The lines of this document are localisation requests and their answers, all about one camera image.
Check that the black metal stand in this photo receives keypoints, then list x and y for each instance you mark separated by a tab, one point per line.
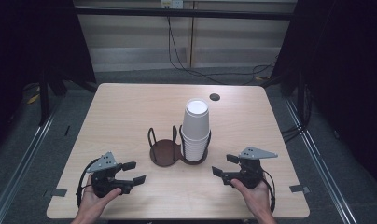
300	99
44	99

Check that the single white paper cup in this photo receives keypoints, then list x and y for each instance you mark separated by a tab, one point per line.
195	121

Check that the dark round table grommet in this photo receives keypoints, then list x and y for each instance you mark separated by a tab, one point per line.
214	97

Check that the yellow floor object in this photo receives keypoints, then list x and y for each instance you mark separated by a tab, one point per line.
33	99

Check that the black horizontal bar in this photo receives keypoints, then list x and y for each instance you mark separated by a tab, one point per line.
130	12

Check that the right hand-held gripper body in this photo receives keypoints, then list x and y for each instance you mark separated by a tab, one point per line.
251	172

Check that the small black floor tape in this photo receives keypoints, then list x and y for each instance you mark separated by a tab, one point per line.
67	130

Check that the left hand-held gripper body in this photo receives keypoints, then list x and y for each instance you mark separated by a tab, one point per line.
101	183

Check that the dark curtain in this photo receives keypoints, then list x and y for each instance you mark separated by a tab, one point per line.
345	68
28	46

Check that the white wall outlet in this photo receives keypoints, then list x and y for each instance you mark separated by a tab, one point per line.
172	3

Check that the grey tape piece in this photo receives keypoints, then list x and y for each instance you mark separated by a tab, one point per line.
59	192
299	188

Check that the person's right hand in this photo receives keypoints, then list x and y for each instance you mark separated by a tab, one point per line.
258	199

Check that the person's left hand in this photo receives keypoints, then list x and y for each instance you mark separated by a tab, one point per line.
91	203

